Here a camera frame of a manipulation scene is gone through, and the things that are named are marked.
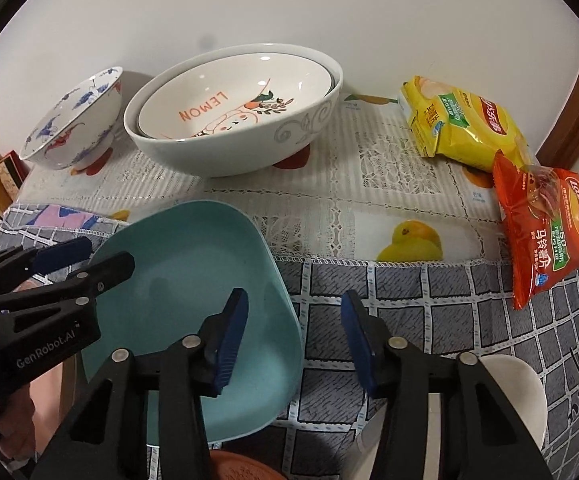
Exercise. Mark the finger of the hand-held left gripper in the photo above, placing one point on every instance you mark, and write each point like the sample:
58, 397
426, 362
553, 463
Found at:
64, 254
104, 269

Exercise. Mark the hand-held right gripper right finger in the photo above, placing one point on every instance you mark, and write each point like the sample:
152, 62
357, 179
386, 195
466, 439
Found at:
357, 340

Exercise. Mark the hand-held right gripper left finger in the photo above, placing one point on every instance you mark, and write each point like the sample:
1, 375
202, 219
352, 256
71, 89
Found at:
232, 340

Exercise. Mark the teal plate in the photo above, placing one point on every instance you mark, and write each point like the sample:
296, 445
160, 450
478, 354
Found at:
184, 260

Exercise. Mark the brown clay bowl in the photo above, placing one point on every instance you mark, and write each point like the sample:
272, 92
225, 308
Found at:
239, 467

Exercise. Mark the plain white bowl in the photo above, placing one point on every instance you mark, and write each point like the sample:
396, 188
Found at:
514, 395

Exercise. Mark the person's left hand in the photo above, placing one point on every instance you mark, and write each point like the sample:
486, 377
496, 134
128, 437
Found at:
29, 410

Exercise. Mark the grey checked cloth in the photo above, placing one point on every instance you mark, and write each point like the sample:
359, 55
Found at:
419, 310

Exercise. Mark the small patterned box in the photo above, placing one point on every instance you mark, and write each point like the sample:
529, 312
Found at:
10, 170

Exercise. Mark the blue floral bowl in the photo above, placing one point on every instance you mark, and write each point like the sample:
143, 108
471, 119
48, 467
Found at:
84, 125

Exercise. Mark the large white lemon bowl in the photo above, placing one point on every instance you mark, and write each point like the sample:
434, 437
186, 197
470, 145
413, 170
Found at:
229, 152

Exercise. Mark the white lemon print bowl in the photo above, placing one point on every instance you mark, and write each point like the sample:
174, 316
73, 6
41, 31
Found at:
209, 92

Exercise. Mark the red chip bag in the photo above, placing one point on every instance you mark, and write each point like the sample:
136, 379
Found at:
544, 225

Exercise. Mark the yellow chip bag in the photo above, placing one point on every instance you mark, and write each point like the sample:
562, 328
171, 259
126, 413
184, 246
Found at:
464, 125

